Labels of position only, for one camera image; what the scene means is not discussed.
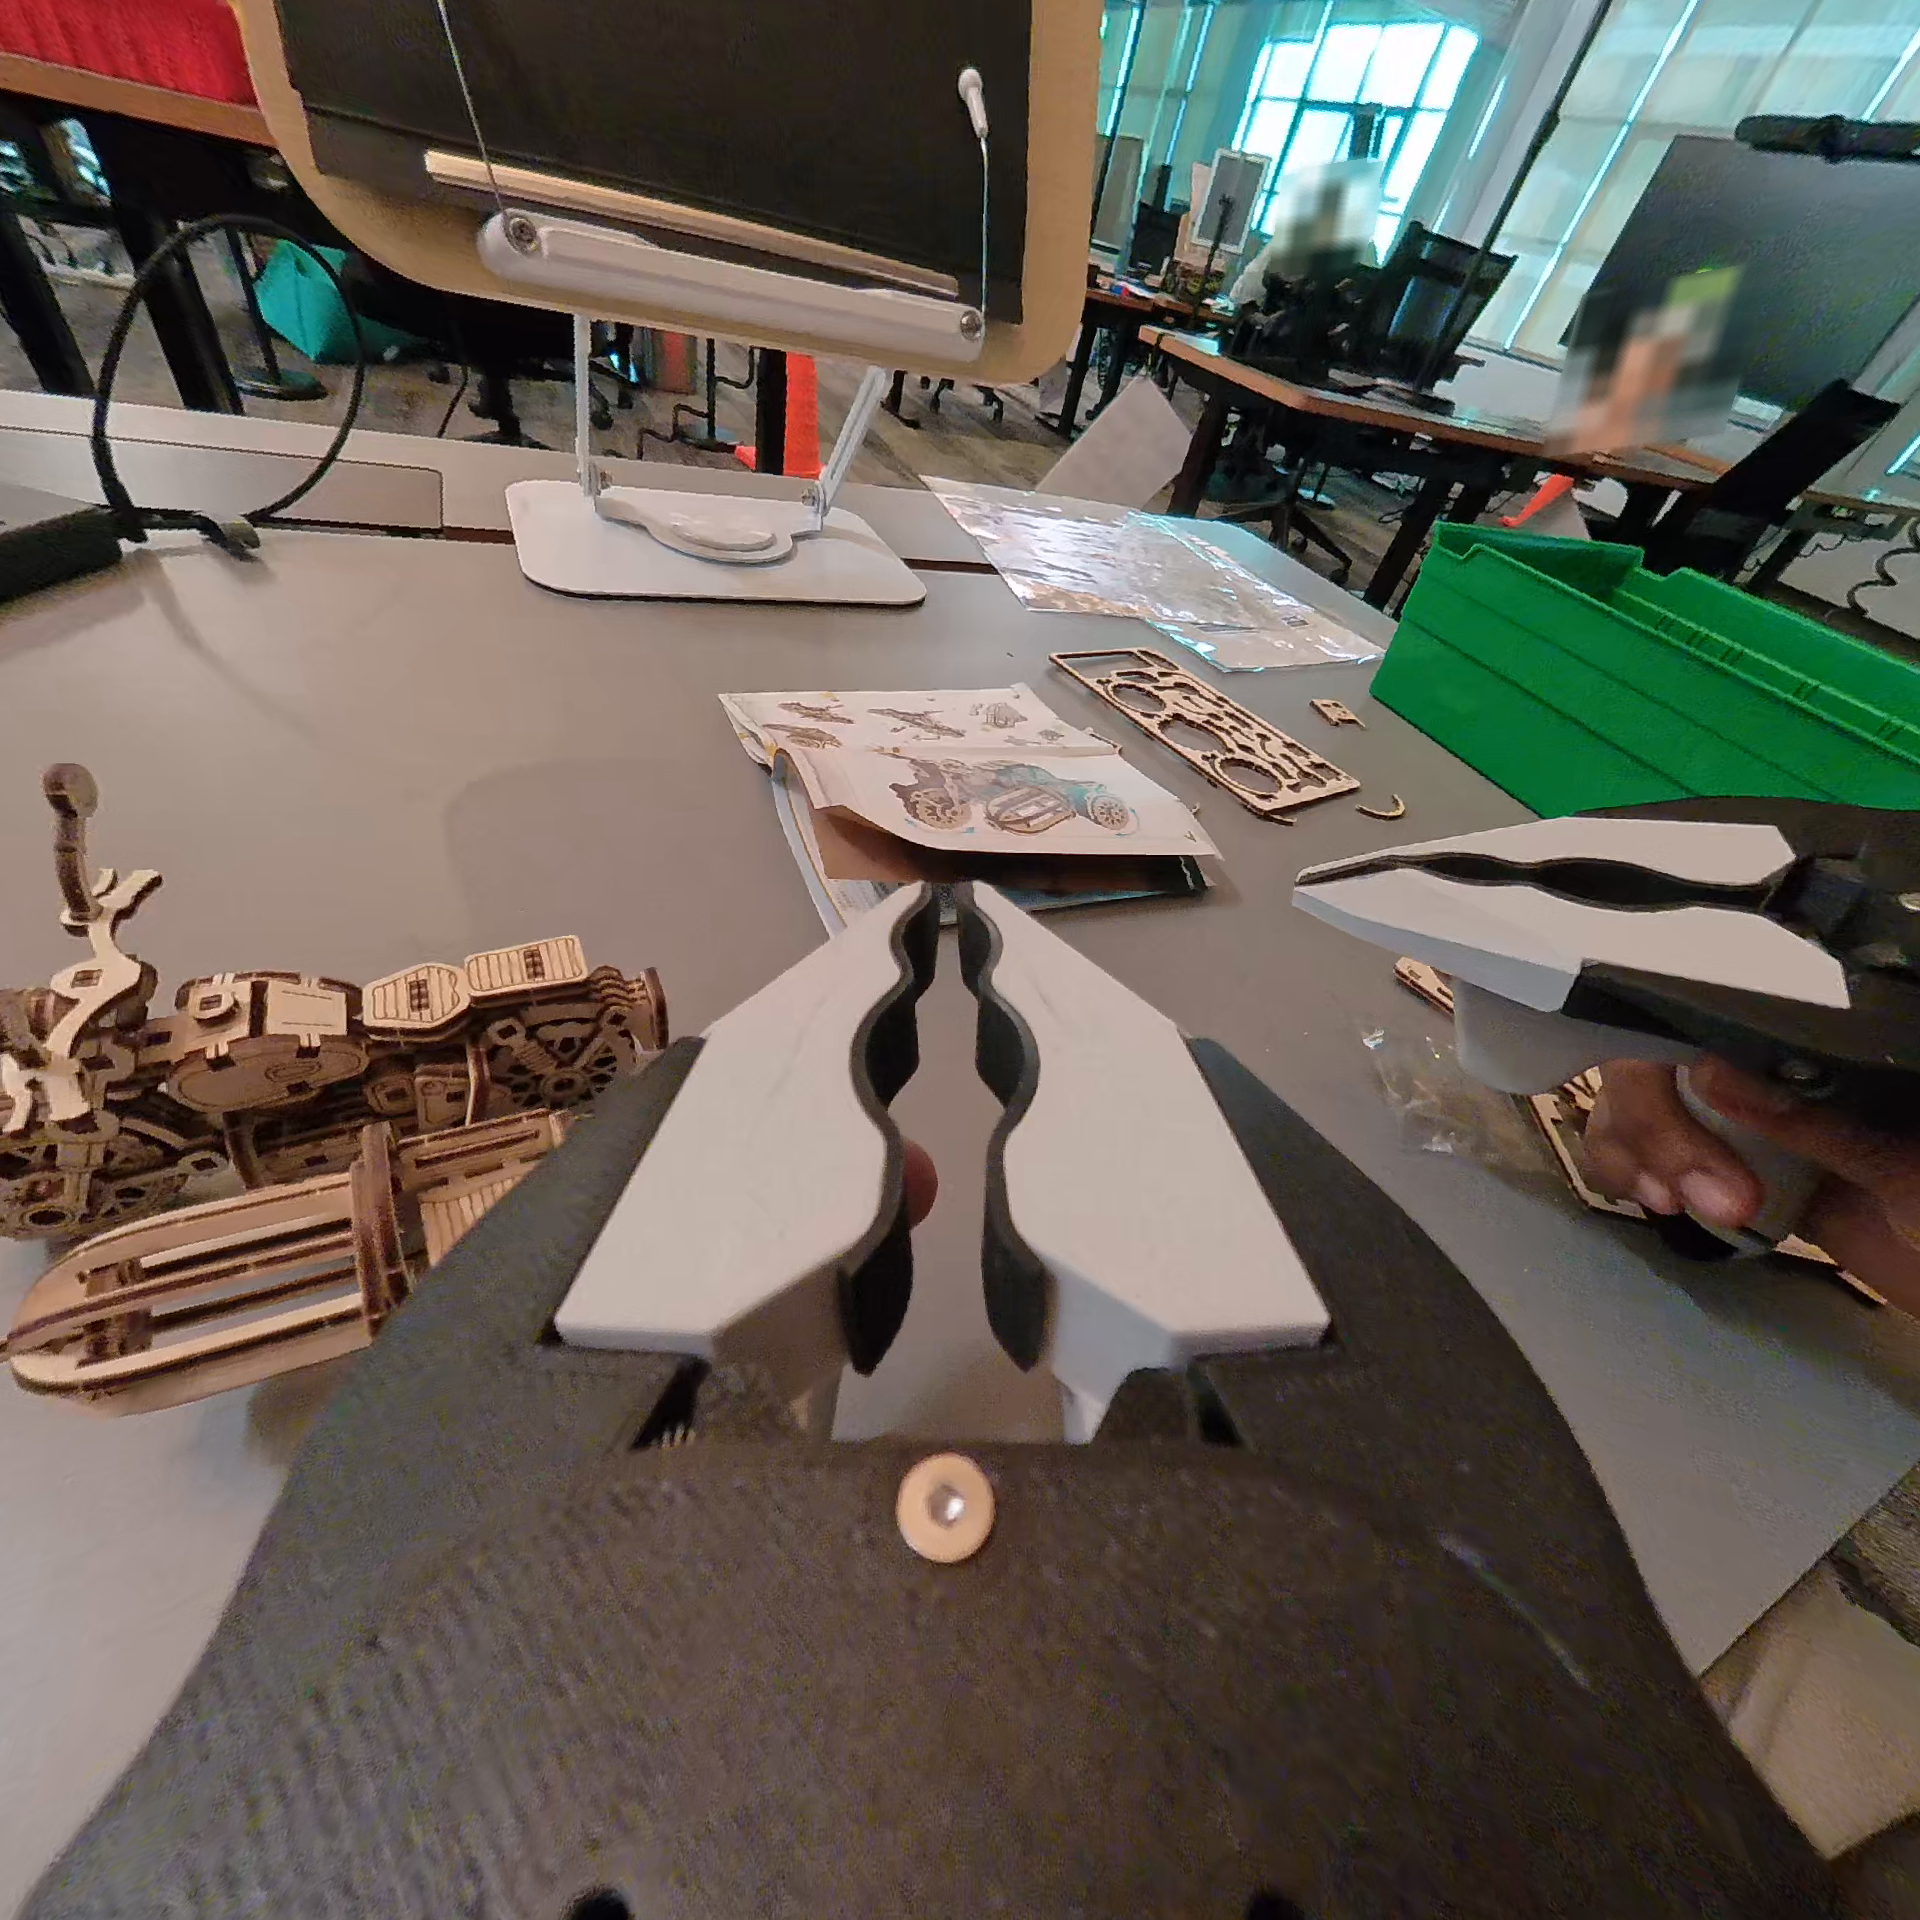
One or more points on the background office desk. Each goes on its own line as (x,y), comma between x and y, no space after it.
(1424,411)
(136,118)

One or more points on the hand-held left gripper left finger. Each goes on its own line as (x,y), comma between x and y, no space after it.
(735,1170)

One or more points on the illustrated instruction booklet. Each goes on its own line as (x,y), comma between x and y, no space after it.
(961,787)

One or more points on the wooden motorcycle model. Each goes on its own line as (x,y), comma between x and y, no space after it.
(271,1050)

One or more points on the black computer monitor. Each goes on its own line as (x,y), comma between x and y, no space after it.
(1800,271)

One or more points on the glossy booklet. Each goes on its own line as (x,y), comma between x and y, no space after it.
(838,891)

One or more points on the red partition panel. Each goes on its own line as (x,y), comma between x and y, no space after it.
(120,44)

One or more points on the grey desk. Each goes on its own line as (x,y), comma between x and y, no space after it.
(452,720)

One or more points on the clear plastic wrap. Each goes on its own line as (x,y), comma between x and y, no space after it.
(1142,570)

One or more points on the small clear plastic bag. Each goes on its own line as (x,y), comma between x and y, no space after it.
(1417,1089)

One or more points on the wooden sidecar model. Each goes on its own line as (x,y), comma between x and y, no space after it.
(181,1289)

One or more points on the wooden puzzle sheet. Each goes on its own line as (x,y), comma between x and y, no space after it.
(1318,785)
(1560,1142)

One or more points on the grey flat sheet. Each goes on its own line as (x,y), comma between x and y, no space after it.
(1125,442)

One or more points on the monitor on white stand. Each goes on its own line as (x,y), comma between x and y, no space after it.
(676,136)

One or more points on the small wooden puzzle piece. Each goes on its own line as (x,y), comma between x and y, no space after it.
(1335,713)

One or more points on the green plastic bin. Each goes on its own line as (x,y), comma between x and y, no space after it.
(1575,704)

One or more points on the teal bag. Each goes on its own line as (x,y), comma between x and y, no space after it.
(308,306)

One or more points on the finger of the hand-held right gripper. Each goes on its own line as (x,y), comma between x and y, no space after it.
(1501,938)
(1622,849)

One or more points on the person's right hand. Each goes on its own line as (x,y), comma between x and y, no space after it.
(1641,1148)

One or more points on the white tablet stand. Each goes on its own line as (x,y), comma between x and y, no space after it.
(720,562)

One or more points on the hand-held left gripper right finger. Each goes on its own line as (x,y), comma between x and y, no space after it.
(1156,1184)

